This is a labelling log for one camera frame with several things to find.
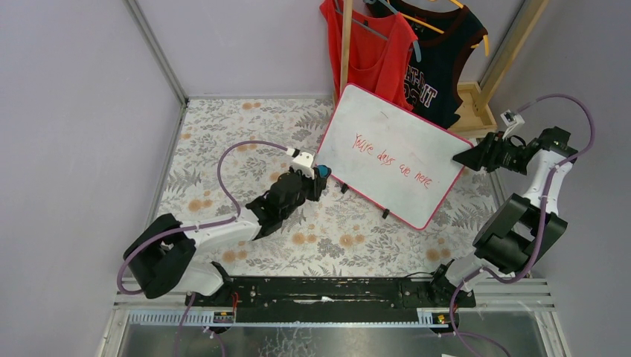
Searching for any blue heart eraser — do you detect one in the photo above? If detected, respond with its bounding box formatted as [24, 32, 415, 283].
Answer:
[315, 165, 332, 179]

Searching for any pink framed whiteboard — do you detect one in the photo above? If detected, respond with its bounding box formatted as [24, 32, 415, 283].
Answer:
[316, 84, 473, 231]

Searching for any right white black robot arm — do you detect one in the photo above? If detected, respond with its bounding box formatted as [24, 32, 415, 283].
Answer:
[428, 126, 578, 305]

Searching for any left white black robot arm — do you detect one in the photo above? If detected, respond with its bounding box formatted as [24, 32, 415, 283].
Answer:
[119, 165, 331, 299]

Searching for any wooden clothes rack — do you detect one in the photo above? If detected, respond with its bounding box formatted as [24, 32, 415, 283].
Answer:
[365, 1, 546, 136]

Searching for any floral patterned tablecloth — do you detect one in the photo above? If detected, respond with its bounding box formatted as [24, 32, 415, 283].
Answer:
[158, 98, 498, 277]

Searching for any yellow clothes hanger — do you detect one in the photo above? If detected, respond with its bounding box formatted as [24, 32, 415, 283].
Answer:
[399, 0, 491, 57]

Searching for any blue grey clothes hanger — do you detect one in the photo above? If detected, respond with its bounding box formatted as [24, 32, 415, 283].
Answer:
[335, 0, 423, 63]

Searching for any dark navy basketball jersey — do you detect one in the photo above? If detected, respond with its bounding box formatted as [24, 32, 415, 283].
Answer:
[390, 1, 488, 129]

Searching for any red tank top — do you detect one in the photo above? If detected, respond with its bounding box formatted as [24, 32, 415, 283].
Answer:
[319, 0, 417, 111]

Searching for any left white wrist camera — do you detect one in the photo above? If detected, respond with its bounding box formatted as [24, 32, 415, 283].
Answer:
[286, 147, 314, 179]

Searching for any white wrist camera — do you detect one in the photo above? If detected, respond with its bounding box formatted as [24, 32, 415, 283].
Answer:
[500, 110, 525, 139]
[286, 147, 314, 179]

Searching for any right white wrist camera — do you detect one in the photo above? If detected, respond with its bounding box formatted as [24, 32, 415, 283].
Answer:
[500, 110, 525, 139]

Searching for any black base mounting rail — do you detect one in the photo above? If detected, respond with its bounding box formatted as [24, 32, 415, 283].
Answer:
[185, 277, 453, 324]

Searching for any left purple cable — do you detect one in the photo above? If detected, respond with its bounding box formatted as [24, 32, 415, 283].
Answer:
[116, 140, 297, 357]

